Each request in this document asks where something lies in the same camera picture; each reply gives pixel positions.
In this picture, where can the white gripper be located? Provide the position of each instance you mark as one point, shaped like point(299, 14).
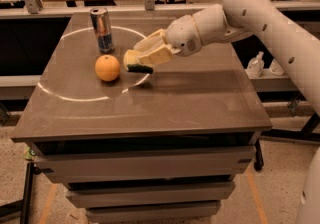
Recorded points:
point(183, 37)

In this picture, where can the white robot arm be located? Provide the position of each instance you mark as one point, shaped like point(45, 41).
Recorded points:
point(294, 48)

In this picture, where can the orange fruit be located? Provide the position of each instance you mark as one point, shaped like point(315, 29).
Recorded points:
point(107, 68)

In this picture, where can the yellow sponge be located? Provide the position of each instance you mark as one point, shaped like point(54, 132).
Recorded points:
point(131, 63)

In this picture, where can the grey drawer cabinet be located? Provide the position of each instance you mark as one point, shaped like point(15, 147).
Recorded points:
point(146, 146)

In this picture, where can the black metal floor frame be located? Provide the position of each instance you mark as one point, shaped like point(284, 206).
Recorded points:
point(21, 206)

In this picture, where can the clear plastic bottle left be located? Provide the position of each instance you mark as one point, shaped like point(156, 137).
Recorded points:
point(255, 66)

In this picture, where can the clear plastic bottle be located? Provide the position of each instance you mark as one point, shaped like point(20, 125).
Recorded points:
point(275, 68)
point(255, 66)

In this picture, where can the clear plastic bottle right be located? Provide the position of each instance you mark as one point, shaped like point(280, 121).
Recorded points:
point(275, 68)

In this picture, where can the silver blue drink can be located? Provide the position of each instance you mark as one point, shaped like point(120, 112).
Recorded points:
point(102, 28)

